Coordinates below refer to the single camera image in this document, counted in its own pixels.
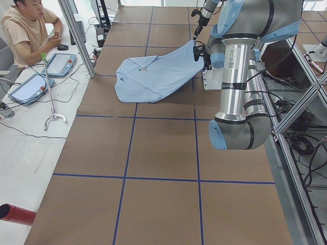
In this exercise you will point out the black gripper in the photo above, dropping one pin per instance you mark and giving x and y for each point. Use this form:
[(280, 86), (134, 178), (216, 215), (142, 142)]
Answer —
[(196, 53), (202, 21)]

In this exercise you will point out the light blue t-shirt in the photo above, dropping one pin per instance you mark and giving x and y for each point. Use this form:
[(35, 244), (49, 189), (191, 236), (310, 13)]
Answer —
[(152, 78)]

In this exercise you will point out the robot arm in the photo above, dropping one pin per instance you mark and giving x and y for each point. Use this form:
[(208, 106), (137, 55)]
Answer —
[(205, 15), (243, 122)]

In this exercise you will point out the black computer mouse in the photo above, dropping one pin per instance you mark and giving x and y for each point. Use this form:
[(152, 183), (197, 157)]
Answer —
[(62, 47)]

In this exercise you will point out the blue teach pendant far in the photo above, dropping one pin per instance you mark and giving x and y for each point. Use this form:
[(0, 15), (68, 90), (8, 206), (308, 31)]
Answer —
[(59, 65)]

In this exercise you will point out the blue teach pendant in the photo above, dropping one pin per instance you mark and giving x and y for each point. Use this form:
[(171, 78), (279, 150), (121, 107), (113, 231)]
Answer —
[(30, 90), (59, 65)]

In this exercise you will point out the metal reacher grabber stick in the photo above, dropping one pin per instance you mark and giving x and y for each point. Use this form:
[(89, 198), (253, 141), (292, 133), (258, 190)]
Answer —
[(54, 115)]

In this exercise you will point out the seated man in beige shirt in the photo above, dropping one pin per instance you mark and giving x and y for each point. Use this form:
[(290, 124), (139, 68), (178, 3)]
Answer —
[(31, 30)]

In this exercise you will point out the blue teach pendant near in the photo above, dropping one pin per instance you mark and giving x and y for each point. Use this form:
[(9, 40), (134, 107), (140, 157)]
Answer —
[(30, 90)]

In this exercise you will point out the red cylinder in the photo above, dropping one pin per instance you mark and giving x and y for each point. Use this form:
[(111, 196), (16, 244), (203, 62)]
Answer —
[(15, 214)]

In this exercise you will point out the aluminium frame post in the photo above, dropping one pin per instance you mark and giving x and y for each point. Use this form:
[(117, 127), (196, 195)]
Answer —
[(71, 22)]

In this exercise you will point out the aluminium frame rail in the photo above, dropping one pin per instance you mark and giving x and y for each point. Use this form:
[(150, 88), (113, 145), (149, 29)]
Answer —
[(296, 98)]

